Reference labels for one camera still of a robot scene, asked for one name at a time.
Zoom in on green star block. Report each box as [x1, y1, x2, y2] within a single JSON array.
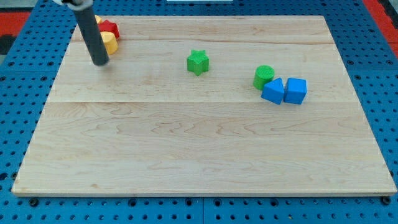
[[187, 49, 210, 76]]

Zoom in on red star block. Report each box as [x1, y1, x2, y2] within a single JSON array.
[[98, 20, 120, 39]]

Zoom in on green cylinder block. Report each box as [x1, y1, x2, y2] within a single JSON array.
[[252, 65, 275, 90]]

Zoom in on blue triangular prism block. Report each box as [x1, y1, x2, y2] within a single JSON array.
[[261, 78, 285, 105]]

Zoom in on blue cube block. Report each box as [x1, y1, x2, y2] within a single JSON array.
[[284, 78, 307, 105]]

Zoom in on yellow cylinder block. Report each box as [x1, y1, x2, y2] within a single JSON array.
[[100, 31, 119, 55]]

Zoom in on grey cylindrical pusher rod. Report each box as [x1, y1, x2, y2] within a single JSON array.
[[73, 4, 109, 66]]

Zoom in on yellow block behind rod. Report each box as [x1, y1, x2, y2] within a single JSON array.
[[95, 15, 102, 24]]

